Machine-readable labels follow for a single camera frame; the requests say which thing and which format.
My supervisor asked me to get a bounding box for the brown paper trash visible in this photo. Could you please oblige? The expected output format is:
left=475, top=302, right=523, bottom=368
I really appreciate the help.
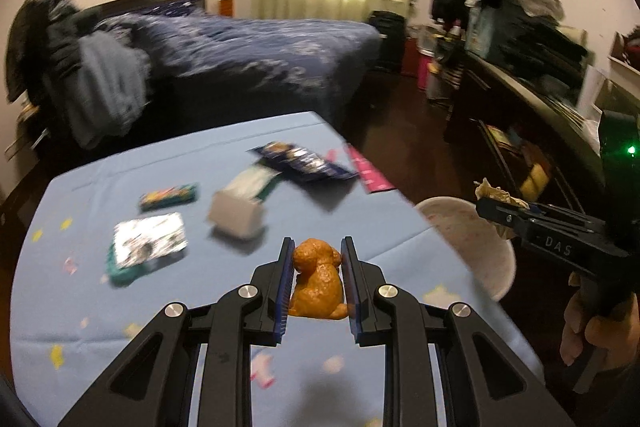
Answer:
left=474, top=178, right=531, bottom=241

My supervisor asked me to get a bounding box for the orange toy dog figure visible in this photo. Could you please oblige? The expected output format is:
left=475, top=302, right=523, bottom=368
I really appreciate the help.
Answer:
left=288, top=239, right=348, bottom=320

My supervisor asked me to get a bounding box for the small grey cardboard box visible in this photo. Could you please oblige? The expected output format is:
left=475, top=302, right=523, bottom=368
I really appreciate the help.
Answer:
left=207, top=190, right=265, bottom=241

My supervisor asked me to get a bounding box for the blue waffle biscuit wrapper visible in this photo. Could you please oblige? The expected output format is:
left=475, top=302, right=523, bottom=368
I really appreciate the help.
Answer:
left=250, top=141, right=358, bottom=183

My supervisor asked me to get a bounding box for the white speckled trash bin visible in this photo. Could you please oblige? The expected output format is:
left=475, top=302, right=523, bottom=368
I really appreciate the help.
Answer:
left=416, top=196, right=516, bottom=301

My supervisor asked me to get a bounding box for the right hand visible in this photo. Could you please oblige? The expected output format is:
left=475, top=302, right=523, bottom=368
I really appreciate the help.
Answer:
left=560, top=291, right=639, bottom=371

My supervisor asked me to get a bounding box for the cluttered dark shelf unit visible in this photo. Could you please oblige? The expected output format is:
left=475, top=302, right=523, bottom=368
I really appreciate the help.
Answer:
left=445, top=1, right=605, bottom=218

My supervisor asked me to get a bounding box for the pink polka dot strip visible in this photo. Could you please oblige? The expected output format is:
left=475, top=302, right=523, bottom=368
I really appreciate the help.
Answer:
left=323, top=143, right=395, bottom=194

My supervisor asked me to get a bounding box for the silver foil blister pack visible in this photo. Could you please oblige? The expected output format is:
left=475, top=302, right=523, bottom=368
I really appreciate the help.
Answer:
left=106, top=212, right=189, bottom=286

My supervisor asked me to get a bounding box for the light blue star tablecloth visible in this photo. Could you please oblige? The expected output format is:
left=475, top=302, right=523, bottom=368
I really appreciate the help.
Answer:
left=10, top=113, right=542, bottom=426

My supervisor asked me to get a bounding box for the white green tissue pack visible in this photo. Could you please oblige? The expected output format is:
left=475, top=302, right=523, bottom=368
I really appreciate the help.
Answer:
left=222, top=161, right=281, bottom=200

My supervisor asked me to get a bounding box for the colourful cartoon lighter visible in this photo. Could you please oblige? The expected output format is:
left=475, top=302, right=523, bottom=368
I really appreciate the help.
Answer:
left=139, top=183, right=198, bottom=211

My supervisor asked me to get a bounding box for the black suitcase by bed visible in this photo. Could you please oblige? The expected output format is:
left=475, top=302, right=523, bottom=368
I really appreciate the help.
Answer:
left=368, top=11, right=406, bottom=74

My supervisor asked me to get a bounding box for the bed with navy duvet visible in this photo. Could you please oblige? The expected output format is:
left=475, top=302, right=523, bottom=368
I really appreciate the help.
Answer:
left=100, top=0, right=382, bottom=129

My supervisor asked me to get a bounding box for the grey blue fleece blanket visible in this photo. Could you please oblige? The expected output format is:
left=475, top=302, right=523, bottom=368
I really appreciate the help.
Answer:
left=65, top=30, right=151, bottom=148

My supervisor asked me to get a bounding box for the orange box behind bed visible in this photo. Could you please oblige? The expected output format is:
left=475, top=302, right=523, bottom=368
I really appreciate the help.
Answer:
left=218, top=0, right=234, bottom=17

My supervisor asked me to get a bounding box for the dark jacket on chair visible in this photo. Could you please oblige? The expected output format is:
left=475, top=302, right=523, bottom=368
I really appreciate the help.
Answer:
left=6, top=0, right=102, bottom=103

